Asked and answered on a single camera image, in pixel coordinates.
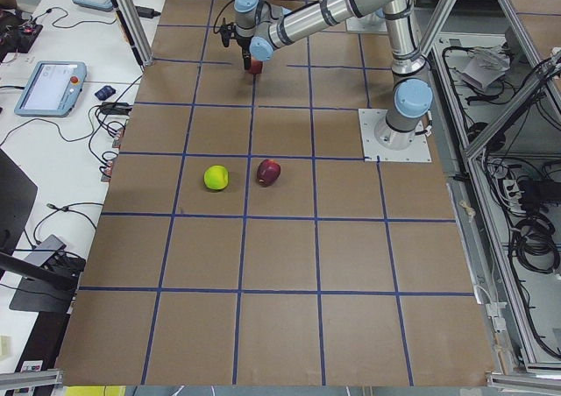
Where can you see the white power strip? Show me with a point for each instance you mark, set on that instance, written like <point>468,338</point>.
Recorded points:
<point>511,193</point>

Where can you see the dark blue checkered pouch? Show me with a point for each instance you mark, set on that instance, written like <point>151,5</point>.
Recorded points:
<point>105,92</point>

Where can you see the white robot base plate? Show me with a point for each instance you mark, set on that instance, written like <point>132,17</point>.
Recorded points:
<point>381,144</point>

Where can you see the aluminium frame rail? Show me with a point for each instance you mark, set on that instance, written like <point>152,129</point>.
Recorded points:
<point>497,65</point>

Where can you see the aluminium frame post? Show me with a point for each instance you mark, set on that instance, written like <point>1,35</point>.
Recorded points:
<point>133,31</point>

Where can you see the near teach pendant tablet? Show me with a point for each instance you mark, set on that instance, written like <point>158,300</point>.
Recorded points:
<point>52,90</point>

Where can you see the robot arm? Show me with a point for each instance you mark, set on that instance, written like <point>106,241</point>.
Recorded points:
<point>261,28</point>

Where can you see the red yellow apple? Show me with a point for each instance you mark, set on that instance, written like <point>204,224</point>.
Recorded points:
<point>255,67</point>

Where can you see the black monitor stand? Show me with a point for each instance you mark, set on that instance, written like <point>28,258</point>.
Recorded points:
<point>48,275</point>

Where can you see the dark red apple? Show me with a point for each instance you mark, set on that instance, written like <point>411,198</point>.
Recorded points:
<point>268,172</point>

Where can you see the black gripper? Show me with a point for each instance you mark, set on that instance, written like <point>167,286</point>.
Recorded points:
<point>244,45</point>

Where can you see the green apple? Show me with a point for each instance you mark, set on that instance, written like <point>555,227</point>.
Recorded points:
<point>216,178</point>

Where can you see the black power adapter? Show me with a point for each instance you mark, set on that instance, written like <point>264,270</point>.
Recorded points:
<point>145,12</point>

